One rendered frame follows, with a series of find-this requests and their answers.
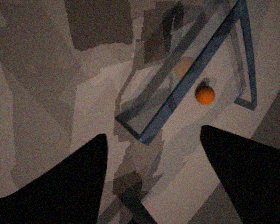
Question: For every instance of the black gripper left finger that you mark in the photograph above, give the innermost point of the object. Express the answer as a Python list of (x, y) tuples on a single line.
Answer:
[(70, 193)]

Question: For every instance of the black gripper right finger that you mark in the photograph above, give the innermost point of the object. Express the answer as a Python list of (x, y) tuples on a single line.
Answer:
[(249, 171)]

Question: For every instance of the clear low walls forming corner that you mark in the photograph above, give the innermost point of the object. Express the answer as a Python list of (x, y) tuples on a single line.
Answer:
[(178, 57)]

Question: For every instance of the brown ball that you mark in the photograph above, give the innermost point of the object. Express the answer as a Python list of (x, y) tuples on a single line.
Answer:
[(205, 94)]

